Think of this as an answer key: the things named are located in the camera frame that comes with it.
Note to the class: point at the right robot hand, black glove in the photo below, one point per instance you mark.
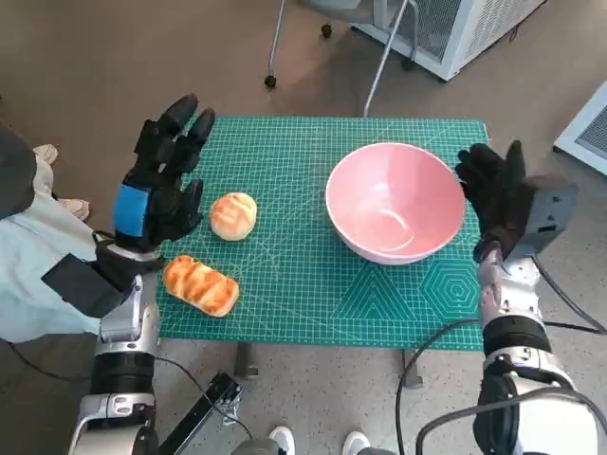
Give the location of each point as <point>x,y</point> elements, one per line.
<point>498,199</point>

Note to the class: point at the left robot hand, blue tape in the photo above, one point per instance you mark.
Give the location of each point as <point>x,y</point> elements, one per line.
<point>166,204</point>

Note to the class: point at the round toy bread roll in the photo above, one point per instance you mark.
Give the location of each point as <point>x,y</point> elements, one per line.
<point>233,215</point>

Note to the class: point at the long toy bread loaf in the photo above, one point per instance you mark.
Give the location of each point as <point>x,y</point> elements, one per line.
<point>201,284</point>

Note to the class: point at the pink bowl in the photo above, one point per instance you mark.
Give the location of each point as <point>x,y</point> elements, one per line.
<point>393,204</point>

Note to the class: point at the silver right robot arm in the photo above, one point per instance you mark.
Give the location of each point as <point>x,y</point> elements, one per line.
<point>514,341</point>

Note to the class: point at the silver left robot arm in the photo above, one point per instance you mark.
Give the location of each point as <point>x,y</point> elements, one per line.
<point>128,322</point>

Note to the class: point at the white vented appliance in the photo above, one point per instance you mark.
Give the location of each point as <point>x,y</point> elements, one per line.
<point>588,132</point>

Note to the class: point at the person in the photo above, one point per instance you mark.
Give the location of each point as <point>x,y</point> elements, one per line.
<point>38,265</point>
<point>282,438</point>

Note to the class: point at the green cutting mat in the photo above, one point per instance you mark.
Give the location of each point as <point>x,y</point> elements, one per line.
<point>294,284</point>

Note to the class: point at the black table leg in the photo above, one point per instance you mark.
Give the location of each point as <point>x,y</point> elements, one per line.
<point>411,367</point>
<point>246,360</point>

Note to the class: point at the white mesh cabinet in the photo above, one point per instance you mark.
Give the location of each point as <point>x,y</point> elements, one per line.
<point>446,28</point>

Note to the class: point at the grey chair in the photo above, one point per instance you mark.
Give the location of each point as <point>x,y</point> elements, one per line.
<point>381,57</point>

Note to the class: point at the black metal stand bar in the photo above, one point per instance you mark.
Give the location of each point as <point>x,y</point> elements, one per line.
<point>204,407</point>

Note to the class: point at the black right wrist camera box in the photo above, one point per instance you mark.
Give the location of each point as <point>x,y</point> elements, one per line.
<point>545,213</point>

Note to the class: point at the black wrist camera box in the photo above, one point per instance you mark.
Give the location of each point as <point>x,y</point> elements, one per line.
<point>545,213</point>
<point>85,284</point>

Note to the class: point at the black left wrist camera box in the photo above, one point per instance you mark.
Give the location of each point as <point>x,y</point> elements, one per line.
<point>85,284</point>

